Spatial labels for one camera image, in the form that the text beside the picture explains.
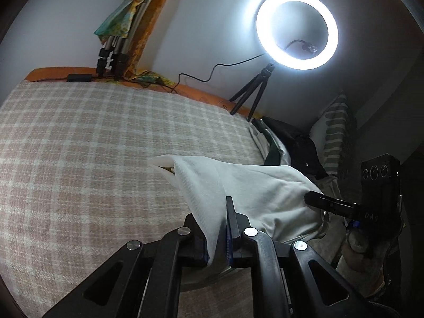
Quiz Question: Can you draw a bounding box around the cream white tank top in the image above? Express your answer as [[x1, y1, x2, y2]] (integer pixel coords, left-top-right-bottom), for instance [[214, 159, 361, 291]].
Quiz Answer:
[[148, 155, 325, 272]]

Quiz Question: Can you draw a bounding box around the gloved right hand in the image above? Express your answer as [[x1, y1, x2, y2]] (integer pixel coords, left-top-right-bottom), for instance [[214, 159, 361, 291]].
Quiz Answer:
[[342, 231, 399, 297]]

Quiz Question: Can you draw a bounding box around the green white patterned pillow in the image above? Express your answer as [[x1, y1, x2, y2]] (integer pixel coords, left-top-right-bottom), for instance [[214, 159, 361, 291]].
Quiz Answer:
[[309, 93, 351, 177]]

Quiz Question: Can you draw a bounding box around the black folded garment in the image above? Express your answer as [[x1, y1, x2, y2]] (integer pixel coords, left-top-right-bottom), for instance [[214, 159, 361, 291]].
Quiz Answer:
[[262, 117, 328, 179]]

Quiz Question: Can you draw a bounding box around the pink white checked bedspread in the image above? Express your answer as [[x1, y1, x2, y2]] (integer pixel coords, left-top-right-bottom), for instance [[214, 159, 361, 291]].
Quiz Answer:
[[1, 81, 262, 317]]

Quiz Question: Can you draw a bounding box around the black mini tripod stand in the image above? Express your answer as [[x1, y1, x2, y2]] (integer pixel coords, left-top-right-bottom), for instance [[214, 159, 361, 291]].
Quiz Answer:
[[229, 63, 275, 121]]

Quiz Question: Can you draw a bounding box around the orange patterned fabric strip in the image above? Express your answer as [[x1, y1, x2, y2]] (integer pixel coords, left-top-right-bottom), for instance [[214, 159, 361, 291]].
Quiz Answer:
[[122, 0, 167, 80]]

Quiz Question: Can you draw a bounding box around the black power adapter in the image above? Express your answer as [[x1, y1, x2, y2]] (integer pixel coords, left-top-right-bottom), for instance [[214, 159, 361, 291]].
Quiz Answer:
[[66, 74, 94, 82]]

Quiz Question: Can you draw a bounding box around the orange bed sheet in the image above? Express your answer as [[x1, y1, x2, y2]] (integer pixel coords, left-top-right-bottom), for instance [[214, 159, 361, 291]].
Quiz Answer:
[[24, 67, 262, 116]]

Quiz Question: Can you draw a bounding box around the folded silver black tripod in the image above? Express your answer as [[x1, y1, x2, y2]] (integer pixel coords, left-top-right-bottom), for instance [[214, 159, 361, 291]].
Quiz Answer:
[[95, 0, 173, 81]]

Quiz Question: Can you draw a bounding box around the colourful floral cloth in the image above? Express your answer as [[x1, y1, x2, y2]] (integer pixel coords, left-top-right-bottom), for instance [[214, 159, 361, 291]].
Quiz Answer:
[[94, 0, 146, 44]]

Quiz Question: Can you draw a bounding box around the black cable on bed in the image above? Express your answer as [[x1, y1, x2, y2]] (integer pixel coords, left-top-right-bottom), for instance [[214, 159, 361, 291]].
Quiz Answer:
[[32, 72, 180, 94]]

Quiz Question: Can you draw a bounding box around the white ring light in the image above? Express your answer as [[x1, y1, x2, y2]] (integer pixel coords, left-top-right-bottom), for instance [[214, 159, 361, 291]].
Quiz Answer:
[[256, 0, 339, 70]]

